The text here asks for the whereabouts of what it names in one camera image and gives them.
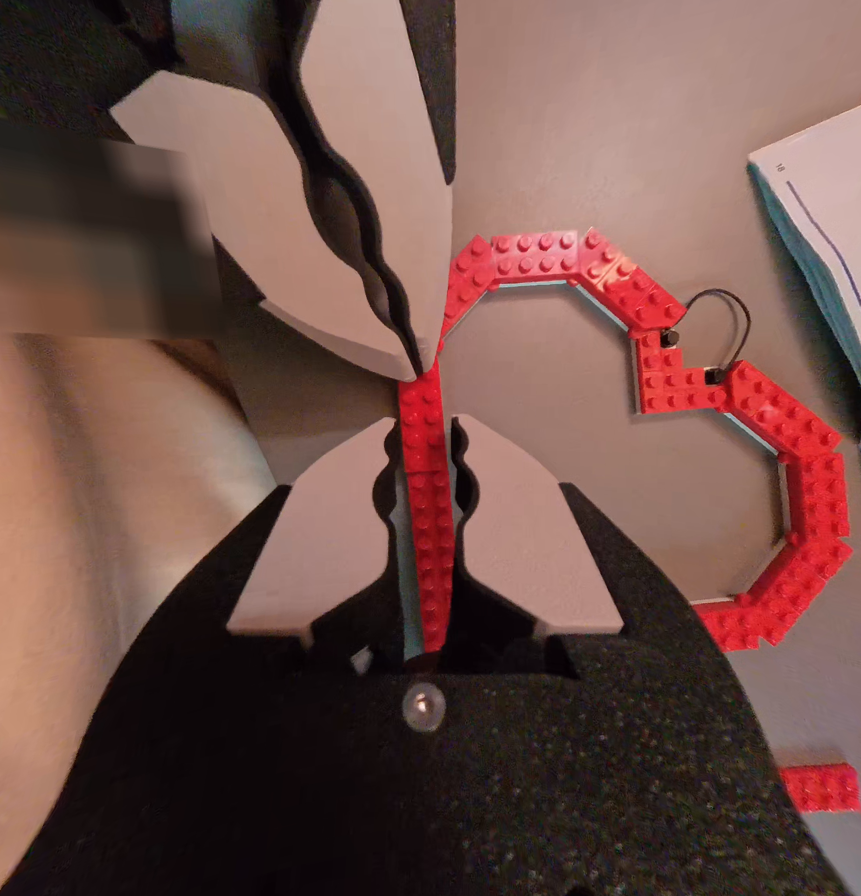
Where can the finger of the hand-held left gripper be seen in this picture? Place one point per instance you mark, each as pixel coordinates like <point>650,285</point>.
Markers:
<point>262,210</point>
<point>395,140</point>

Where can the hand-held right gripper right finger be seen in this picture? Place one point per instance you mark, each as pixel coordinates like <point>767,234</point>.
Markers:
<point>535,546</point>

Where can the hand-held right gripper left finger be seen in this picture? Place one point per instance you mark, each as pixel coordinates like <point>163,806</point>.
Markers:
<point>318,546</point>

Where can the red brick heart frame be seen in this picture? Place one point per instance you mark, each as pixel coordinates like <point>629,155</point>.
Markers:
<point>815,504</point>

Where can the red brick plate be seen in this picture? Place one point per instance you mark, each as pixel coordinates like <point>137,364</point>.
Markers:
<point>819,787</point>

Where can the open instruction booklet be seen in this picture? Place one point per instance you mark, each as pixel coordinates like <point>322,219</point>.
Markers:
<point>822,196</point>

